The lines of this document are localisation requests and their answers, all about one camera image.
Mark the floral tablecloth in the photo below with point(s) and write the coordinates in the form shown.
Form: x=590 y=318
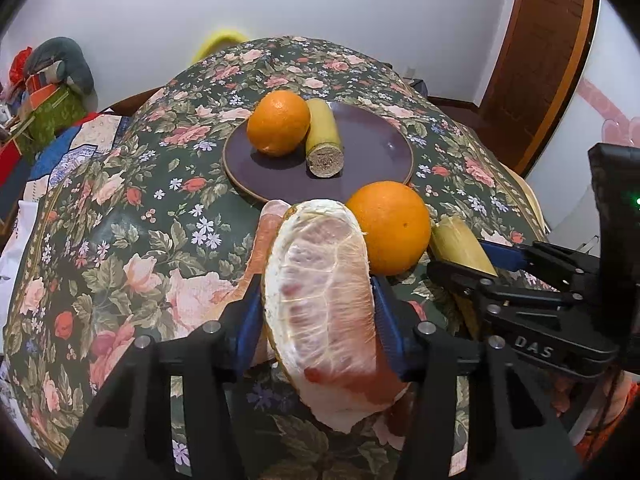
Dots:
x=150 y=210

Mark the yellow padded arch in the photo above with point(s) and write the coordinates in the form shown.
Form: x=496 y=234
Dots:
x=220 y=40

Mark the blue patchwork quilt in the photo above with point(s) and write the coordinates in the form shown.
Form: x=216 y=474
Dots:
x=75 y=160

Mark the wooden door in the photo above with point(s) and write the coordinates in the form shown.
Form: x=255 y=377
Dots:
x=535 y=60

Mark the red plastic bag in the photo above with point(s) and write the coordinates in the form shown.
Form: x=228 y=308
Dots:
x=20 y=65

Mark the grey plush toy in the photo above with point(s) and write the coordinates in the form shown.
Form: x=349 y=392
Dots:
x=65 y=60

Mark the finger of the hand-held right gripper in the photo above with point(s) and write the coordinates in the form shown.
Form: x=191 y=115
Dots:
x=505 y=256
x=465 y=280

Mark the dark purple plate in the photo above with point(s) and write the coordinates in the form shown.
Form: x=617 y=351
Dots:
x=370 y=155

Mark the dark wooden bed frame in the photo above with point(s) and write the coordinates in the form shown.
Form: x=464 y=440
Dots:
x=130 y=102

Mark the cut banana piece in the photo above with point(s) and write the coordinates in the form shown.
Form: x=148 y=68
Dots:
x=322 y=132
x=457 y=245

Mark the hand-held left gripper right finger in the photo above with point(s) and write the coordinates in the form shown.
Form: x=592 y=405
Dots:
x=386 y=320

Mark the green fabric bag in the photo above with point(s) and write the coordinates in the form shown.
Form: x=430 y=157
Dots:
x=55 y=117

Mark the grey backpack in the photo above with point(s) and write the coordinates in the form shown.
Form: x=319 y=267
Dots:
x=419 y=87

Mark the white printed cloth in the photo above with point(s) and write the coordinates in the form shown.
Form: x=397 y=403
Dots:
x=20 y=245

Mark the orange box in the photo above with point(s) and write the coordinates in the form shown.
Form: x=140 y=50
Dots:
x=42 y=91

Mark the wooden door frame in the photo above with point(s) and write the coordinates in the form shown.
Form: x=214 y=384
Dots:
x=580 y=90

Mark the large orange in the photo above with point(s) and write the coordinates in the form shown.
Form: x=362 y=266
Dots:
x=277 y=122
x=390 y=227

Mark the peeled pomelo half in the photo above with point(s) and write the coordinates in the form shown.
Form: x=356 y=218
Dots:
x=320 y=290

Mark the pink pomelo segment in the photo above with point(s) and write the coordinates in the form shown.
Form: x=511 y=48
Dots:
x=262 y=240

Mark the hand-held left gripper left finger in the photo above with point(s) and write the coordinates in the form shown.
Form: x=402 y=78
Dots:
x=250 y=312

